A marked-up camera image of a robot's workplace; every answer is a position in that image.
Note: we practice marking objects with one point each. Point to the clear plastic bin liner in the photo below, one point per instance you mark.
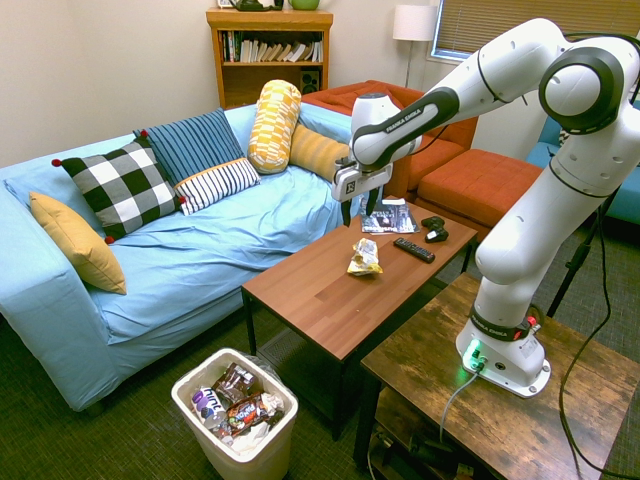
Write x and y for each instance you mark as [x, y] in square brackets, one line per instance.
[267, 367]

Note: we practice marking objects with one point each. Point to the brown snack wrapper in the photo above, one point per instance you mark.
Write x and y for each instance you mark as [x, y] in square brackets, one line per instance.
[235, 382]

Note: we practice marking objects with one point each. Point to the blue striped pillow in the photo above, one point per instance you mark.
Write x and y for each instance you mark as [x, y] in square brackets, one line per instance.
[192, 142]

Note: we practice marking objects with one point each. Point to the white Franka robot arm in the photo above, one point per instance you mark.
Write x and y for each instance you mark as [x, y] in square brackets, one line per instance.
[525, 210]

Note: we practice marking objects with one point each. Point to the hint blackberry water bottle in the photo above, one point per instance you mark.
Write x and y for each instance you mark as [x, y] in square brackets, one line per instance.
[211, 409]

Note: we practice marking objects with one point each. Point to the wooden bookshelf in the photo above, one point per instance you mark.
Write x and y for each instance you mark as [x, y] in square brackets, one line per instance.
[270, 80]

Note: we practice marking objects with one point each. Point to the crumpled white tissue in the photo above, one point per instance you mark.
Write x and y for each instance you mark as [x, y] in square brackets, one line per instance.
[250, 437]

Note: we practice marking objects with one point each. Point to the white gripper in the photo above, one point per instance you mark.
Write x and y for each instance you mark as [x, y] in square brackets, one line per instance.
[359, 182]

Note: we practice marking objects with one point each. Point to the row of paperback books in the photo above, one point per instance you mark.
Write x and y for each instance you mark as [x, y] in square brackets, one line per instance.
[270, 51]

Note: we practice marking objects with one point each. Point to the orange striped pillow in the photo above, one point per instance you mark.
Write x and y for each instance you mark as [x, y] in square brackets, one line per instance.
[315, 150]

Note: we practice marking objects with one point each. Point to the mustard yellow pillow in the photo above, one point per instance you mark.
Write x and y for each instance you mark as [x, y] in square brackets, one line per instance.
[82, 245]

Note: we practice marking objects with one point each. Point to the orange ottoman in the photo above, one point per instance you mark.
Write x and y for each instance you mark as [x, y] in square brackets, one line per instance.
[475, 180]

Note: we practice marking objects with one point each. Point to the black remote control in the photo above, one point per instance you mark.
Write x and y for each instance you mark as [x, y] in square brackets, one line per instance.
[414, 250]

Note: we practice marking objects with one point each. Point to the rustic wooden side table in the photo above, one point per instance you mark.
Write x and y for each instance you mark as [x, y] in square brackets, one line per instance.
[500, 430]

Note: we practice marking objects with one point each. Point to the green bowl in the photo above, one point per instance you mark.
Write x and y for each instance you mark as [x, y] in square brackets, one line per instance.
[304, 4]

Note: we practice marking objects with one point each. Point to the black game controller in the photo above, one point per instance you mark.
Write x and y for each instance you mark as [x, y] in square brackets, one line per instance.
[435, 230]

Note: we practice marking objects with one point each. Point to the small black speaker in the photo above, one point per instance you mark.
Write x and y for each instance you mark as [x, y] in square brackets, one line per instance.
[309, 81]

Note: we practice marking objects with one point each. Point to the yellow patterned bolster pillow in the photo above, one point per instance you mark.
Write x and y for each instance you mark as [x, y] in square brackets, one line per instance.
[275, 125]

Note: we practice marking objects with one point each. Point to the orange armchair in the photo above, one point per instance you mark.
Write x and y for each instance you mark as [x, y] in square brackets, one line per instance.
[440, 150]

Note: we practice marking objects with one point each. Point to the yellow chip bag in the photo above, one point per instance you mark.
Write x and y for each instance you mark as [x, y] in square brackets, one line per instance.
[364, 259]

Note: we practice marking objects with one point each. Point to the window blinds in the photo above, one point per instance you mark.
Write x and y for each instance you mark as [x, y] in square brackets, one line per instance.
[500, 17]

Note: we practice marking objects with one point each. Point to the white navy striped pillow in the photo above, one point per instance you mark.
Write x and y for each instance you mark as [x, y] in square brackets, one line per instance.
[217, 184]

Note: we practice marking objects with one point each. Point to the black tripod stand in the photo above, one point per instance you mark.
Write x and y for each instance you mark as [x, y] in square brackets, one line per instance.
[575, 260]

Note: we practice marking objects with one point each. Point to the teal chair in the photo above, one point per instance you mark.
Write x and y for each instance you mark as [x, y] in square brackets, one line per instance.
[625, 200]

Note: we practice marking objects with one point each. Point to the light blue sofa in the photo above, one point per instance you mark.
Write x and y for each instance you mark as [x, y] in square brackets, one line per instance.
[200, 250]

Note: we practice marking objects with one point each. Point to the dark cover magazine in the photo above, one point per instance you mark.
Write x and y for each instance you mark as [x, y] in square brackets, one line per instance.
[392, 217]

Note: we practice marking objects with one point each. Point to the red chocolate snack wrapper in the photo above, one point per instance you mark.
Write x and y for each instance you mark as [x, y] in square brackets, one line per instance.
[247, 412]

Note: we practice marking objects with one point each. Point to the black white checkered pillow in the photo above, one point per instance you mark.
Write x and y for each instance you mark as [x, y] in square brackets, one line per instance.
[122, 185]

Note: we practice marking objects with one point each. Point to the wooden coffee table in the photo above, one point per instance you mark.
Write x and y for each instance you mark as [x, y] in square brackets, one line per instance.
[325, 305]

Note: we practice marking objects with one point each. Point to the white shade floor lamp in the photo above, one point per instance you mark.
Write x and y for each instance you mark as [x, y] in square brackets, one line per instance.
[414, 22]

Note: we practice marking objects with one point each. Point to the white trash bin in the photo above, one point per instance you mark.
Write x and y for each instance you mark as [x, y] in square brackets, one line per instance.
[235, 462]

